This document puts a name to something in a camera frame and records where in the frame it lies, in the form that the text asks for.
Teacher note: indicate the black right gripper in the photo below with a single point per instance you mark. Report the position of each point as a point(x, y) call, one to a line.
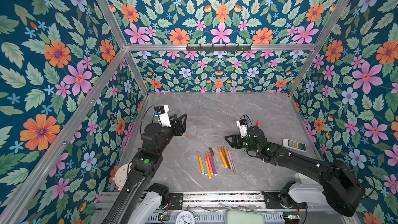
point(240, 141)

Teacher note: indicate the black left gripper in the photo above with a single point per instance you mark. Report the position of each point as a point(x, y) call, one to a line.
point(180, 129)

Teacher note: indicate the purple highlighter pen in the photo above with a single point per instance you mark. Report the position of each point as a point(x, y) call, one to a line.
point(213, 166)

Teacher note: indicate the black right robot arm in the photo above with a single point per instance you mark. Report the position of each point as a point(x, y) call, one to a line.
point(342, 189)

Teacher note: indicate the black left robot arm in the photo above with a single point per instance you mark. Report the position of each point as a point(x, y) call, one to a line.
point(142, 168)

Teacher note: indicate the blue highlighter pen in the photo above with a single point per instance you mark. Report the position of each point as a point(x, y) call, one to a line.
point(204, 165)

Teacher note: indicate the dark brown marker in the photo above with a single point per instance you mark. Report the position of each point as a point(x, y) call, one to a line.
point(225, 155)

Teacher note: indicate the orange highlighter right group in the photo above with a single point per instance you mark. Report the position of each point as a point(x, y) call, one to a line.
point(222, 158)

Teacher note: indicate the brown cap beige marker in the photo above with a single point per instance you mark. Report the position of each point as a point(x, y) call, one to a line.
point(212, 157)

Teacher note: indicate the red highlighter in row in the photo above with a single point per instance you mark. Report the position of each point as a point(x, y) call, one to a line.
point(209, 164)

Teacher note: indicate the orange highlighter far left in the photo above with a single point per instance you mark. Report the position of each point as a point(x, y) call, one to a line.
point(201, 162)

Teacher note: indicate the white remote control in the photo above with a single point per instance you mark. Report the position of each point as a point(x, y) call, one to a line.
point(294, 145)

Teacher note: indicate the beige round timer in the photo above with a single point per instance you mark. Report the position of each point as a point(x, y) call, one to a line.
point(120, 176)

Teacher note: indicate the pale green box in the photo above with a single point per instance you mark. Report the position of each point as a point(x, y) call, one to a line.
point(243, 217)

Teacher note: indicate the white alarm clock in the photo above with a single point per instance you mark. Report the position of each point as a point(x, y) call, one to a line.
point(185, 217)

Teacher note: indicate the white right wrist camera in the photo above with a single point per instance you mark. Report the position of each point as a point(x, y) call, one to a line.
point(242, 125)

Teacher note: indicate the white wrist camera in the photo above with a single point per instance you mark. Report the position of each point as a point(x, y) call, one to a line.
point(162, 113)
point(242, 125)

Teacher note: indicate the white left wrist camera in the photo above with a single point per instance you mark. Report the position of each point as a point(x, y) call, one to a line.
point(162, 113)

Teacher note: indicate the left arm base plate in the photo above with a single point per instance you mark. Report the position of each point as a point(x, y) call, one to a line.
point(159, 196)

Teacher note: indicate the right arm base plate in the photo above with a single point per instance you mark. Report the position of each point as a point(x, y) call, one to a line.
point(281, 199)

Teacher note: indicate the black hook rail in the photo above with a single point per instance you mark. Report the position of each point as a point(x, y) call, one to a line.
point(218, 47)

